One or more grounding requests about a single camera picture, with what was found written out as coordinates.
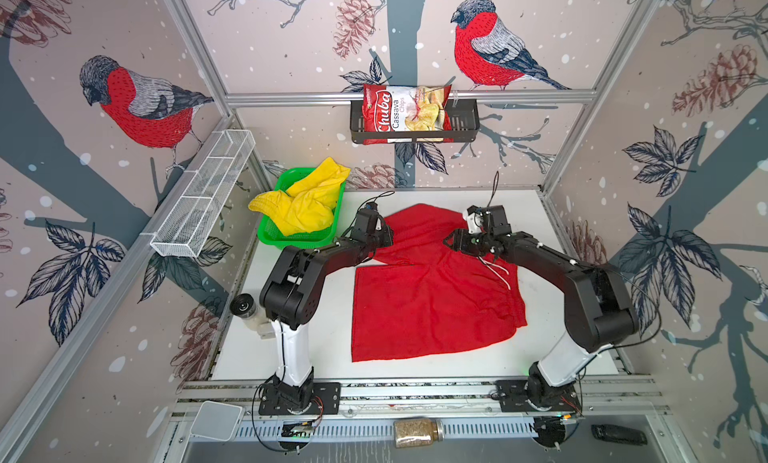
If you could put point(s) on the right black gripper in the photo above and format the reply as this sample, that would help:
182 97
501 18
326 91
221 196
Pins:
458 240

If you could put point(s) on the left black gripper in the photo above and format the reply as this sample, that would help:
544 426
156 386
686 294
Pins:
387 237

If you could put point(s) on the red shorts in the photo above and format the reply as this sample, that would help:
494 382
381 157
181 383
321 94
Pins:
421 298

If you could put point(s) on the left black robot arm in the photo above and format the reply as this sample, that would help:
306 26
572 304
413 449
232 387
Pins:
292 293

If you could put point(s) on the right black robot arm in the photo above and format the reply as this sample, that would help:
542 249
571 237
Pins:
598 310

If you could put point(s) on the yellow shorts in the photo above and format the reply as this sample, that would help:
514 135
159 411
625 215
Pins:
307 205

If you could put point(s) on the green plastic basket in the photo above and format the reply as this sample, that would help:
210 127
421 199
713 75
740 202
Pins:
270 234

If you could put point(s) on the red Chuba chips bag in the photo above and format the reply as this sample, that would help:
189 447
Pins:
405 108

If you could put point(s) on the black-capped white bottle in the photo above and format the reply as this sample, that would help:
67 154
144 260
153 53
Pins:
252 314

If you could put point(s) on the glass jar of grains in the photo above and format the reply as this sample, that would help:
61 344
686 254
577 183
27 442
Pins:
417 432

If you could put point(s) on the black remote device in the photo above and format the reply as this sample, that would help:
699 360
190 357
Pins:
619 434

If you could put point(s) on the white square pad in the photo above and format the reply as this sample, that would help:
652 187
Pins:
217 421

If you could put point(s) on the black wall shelf basket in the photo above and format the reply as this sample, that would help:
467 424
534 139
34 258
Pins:
462 114

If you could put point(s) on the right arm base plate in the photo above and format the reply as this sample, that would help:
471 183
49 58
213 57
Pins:
521 395

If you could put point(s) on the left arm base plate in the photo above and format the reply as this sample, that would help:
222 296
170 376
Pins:
280 399

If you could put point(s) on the white wire mesh basket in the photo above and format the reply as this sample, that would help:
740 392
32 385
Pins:
191 220

